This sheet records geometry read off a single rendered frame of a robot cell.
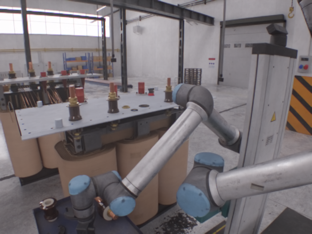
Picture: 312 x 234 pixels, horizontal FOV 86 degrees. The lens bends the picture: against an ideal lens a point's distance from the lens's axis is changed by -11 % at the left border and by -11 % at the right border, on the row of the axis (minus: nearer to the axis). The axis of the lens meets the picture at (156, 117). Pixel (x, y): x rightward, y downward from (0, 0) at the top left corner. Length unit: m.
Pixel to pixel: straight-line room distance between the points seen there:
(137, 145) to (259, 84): 1.03
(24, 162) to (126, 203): 2.42
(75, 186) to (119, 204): 0.20
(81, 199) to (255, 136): 0.77
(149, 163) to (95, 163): 0.70
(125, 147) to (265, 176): 1.09
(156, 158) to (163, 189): 1.37
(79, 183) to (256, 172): 0.67
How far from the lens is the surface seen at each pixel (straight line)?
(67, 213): 0.97
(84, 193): 0.83
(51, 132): 1.08
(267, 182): 0.73
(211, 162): 0.91
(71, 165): 1.37
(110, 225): 1.13
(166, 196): 2.15
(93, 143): 1.35
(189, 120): 0.78
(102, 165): 1.41
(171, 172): 1.97
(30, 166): 3.07
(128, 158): 1.57
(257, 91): 0.83
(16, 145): 2.94
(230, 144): 1.33
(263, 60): 0.82
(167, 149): 0.75
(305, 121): 5.92
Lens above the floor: 1.69
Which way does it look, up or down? 16 degrees down
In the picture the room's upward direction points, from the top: straight up
